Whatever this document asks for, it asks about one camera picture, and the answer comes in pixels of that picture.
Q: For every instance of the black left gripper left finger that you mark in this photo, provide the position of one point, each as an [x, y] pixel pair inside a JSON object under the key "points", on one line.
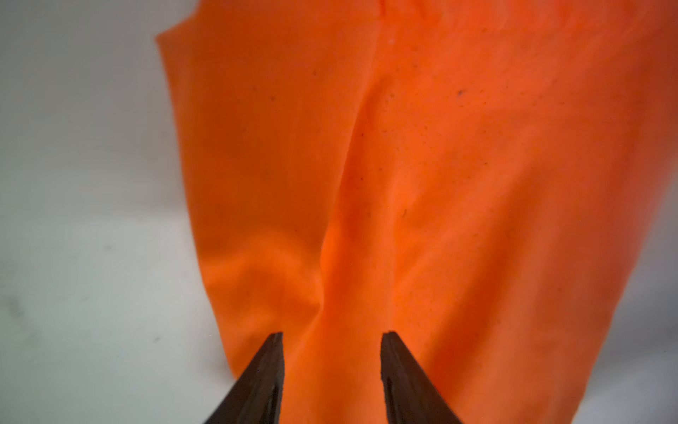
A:
{"points": [[256, 396]]}

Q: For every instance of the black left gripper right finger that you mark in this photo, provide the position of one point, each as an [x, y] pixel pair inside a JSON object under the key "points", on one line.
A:
{"points": [[410, 396]]}

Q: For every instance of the orange cloth garment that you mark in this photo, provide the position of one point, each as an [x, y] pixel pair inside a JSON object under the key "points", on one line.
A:
{"points": [[477, 176]]}

